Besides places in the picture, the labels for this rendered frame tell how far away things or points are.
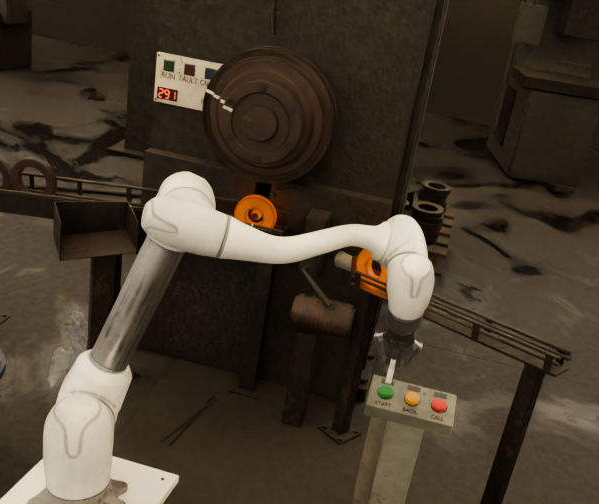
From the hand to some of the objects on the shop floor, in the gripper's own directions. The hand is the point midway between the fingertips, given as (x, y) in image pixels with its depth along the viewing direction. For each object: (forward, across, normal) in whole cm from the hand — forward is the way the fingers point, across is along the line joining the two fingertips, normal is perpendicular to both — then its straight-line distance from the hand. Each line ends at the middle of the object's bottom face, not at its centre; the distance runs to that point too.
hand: (390, 371), depth 204 cm
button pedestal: (+66, -7, +21) cm, 69 cm away
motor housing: (+86, +28, -35) cm, 97 cm away
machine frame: (+106, +61, -88) cm, 150 cm away
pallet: (+159, +41, -232) cm, 284 cm away
